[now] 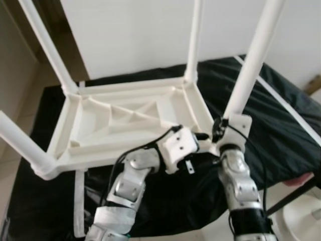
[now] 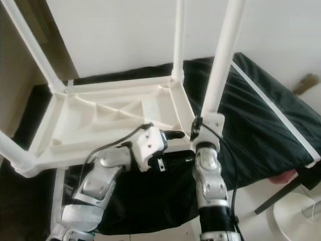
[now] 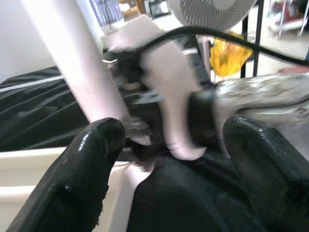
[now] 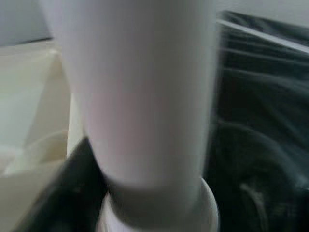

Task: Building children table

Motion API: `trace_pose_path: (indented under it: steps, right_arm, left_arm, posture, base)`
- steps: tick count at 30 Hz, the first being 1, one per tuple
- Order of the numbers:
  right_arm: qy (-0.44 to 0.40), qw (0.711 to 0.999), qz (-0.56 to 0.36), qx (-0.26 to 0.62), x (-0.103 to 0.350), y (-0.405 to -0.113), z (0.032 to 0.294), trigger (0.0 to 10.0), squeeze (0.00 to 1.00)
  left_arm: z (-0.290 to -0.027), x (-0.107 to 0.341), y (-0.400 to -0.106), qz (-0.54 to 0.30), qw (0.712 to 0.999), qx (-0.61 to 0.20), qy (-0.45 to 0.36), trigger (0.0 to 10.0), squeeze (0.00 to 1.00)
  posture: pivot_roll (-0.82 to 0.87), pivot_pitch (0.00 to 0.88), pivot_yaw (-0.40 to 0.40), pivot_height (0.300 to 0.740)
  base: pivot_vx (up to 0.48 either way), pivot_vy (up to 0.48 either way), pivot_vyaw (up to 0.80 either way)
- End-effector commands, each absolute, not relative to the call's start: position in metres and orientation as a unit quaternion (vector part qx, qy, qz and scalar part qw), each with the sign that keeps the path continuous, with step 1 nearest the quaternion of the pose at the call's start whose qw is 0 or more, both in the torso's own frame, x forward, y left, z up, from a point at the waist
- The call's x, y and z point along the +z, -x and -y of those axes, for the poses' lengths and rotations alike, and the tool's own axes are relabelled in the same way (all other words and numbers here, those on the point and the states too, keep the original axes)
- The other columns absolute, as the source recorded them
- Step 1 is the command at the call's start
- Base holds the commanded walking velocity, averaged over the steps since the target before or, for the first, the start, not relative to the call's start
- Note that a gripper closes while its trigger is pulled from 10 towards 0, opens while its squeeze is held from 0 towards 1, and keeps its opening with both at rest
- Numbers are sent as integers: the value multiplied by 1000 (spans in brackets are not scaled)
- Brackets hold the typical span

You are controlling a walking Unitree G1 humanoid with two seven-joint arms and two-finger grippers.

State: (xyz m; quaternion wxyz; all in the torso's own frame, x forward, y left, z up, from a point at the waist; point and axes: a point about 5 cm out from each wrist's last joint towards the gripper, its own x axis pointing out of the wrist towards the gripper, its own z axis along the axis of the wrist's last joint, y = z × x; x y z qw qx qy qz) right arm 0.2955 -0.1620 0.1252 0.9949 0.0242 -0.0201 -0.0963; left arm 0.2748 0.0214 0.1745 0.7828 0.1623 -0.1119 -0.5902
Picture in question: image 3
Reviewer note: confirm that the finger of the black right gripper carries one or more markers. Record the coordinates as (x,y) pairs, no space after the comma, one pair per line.
(143,153)

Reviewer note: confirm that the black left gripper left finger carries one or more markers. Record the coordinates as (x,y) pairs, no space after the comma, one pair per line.
(79,174)

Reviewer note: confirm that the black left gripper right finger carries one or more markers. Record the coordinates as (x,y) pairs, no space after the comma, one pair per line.
(270,178)

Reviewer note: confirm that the cream plastic table top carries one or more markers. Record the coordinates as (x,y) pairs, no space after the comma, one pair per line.
(19,169)

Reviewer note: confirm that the white plastic table leg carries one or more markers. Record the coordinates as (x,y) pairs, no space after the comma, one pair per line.
(79,60)

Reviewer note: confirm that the black table cloth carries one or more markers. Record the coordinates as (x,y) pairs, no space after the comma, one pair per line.
(181,198)

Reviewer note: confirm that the yellow plastic bag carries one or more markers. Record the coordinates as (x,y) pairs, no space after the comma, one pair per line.
(227,58)

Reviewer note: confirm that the white standing fan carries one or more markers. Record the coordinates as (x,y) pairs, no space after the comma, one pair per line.
(212,12)

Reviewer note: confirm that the black metal stand leg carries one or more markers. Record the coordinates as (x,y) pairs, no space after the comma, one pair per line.
(258,36)

